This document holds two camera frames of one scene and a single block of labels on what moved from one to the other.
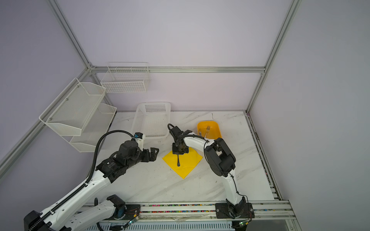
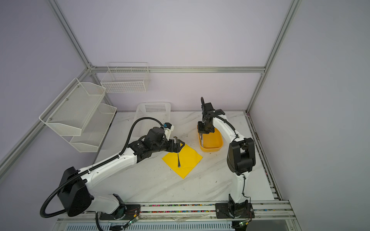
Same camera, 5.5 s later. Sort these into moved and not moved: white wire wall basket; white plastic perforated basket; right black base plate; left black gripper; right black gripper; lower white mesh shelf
Moved: right black gripper; left black gripper
Not moved: white plastic perforated basket; lower white mesh shelf; right black base plate; white wire wall basket
